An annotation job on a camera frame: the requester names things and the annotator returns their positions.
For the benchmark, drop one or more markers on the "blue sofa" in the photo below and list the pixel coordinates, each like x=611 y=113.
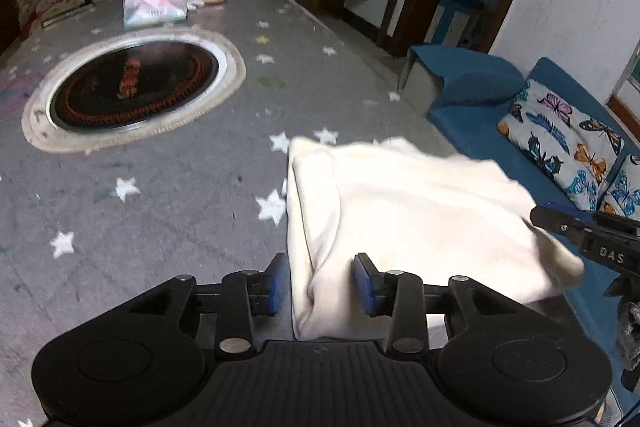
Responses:
x=470 y=77

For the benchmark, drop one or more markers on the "spotted children's play tent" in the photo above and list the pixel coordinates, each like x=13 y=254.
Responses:
x=45 y=4

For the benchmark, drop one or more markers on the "pink and green tissue pack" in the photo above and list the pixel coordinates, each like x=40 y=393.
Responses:
x=155 y=7

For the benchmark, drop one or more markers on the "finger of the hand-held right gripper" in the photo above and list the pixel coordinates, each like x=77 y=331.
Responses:
x=562 y=218

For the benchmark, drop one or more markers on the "round black induction cooktop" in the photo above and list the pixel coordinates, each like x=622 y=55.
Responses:
x=130 y=87

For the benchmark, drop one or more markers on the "large butterfly-print cushion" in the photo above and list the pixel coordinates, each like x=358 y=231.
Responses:
x=560 y=137

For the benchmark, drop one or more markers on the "small white object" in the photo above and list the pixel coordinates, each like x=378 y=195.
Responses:
x=195 y=4

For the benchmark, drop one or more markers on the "flat dark device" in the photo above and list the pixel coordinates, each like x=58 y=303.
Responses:
x=67 y=16

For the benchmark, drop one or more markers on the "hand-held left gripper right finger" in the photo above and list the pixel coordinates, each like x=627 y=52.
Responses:
x=367 y=291

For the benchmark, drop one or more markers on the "blue stool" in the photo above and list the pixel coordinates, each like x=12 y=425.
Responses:
x=457 y=4

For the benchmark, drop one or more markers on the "grey star-print tablecloth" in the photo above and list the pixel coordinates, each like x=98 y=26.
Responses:
x=175 y=207

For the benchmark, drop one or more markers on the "cream sweatshirt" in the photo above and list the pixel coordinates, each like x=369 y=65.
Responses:
x=425 y=217

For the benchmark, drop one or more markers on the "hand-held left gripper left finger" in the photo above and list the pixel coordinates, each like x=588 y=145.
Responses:
x=280 y=291

